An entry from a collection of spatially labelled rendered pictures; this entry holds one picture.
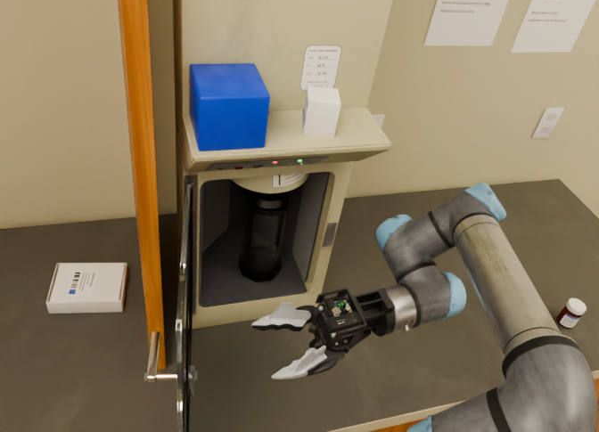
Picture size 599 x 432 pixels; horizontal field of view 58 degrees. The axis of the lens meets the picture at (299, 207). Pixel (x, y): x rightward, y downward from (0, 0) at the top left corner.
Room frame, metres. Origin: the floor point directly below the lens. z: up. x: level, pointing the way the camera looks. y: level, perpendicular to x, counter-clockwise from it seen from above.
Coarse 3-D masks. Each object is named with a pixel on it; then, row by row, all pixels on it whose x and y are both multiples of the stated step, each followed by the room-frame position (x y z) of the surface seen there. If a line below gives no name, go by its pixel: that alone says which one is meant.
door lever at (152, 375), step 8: (152, 336) 0.52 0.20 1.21; (160, 336) 0.52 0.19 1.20; (152, 344) 0.50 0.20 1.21; (152, 352) 0.49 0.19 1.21; (152, 360) 0.47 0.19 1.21; (152, 368) 0.46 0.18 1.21; (144, 376) 0.44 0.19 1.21; (152, 376) 0.44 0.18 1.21; (160, 376) 0.45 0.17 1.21; (168, 376) 0.45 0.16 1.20; (176, 376) 0.45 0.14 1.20
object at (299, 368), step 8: (312, 352) 0.46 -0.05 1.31; (320, 352) 0.48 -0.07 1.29; (296, 360) 0.47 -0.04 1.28; (304, 360) 0.46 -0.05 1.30; (312, 360) 0.48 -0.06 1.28; (320, 360) 0.48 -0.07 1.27; (288, 368) 0.46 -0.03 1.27; (296, 368) 0.45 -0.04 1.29; (304, 368) 0.46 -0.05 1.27; (272, 376) 0.44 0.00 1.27; (280, 376) 0.44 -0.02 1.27; (288, 376) 0.44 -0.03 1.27; (296, 376) 0.45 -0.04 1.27
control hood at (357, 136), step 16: (272, 112) 0.77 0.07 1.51; (288, 112) 0.78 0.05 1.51; (352, 112) 0.82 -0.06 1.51; (368, 112) 0.83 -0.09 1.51; (192, 128) 0.69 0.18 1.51; (272, 128) 0.73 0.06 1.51; (288, 128) 0.73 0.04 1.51; (336, 128) 0.76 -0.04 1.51; (352, 128) 0.77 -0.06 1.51; (368, 128) 0.78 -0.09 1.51; (192, 144) 0.65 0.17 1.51; (272, 144) 0.68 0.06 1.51; (288, 144) 0.69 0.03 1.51; (304, 144) 0.70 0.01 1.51; (320, 144) 0.70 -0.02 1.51; (336, 144) 0.71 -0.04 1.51; (352, 144) 0.72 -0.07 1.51; (368, 144) 0.73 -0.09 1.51; (384, 144) 0.74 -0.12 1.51; (192, 160) 0.63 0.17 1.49; (208, 160) 0.63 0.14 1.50; (224, 160) 0.64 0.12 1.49; (240, 160) 0.66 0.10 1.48; (256, 160) 0.68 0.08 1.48; (320, 160) 0.76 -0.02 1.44; (336, 160) 0.79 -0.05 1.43; (352, 160) 0.81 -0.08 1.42
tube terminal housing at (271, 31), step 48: (192, 0) 0.73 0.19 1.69; (240, 0) 0.76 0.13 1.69; (288, 0) 0.78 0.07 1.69; (336, 0) 0.81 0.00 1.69; (384, 0) 0.84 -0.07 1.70; (192, 48) 0.73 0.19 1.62; (240, 48) 0.76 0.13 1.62; (288, 48) 0.79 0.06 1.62; (288, 96) 0.79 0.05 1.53; (336, 192) 0.84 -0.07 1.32
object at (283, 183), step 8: (256, 176) 0.81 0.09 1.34; (264, 176) 0.81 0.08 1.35; (272, 176) 0.81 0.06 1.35; (280, 176) 0.82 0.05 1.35; (288, 176) 0.83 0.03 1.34; (296, 176) 0.84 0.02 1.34; (304, 176) 0.86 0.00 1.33; (240, 184) 0.81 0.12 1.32; (248, 184) 0.81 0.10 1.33; (256, 184) 0.80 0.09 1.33; (264, 184) 0.81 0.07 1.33; (272, 184) 0.81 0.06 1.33; (280, 184) 0.81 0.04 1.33; (288, 184) 0.82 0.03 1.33; (296, 184) 0.83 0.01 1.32; (264, 192) 0.80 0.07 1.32; (272, 192) 0.80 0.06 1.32
